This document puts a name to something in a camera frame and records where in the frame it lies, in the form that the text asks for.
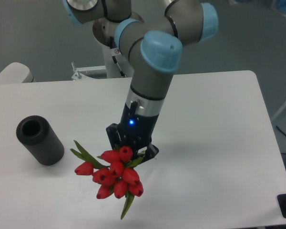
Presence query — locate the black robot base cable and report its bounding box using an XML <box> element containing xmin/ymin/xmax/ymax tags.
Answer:
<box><xmin>109</xmin><ymin>36</ymin><xmax>127</xmax><ymax>78</ymax></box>

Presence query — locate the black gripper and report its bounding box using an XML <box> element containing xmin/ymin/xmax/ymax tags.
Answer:
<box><xmin>106</xmin><ymin>102</ymin><xmax>159</xmax><ymax>164</ymax></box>

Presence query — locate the white chair back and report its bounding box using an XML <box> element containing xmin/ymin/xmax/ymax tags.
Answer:
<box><xmin>0</xmin><ymin>62</ymin><xmax>36</xmax><ymax>85</ymax></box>

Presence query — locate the red tulip bouquet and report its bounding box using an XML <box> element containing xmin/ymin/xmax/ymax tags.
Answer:
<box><xmin>71</xmin><ymin>141</ymin><xmax>144</xmax><ymax>219</ymax></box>

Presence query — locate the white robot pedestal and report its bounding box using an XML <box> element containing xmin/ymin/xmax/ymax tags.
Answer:
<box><xmin>71</xmin><ymin>45</ymin><xmax>134</xmax><ymax>81</ymax></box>

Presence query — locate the dark grey cylindrical vase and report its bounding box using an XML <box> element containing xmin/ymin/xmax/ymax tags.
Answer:
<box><xmin>16</xmin><ymin>115</ymin><xmax>64</xmax><ymax>166</ymax></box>

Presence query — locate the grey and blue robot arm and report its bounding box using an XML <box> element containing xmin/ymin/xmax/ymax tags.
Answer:
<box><xmin>63</xmin><ymin>0</ymin><xmax>219</xmax><ymax>162</ymax></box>

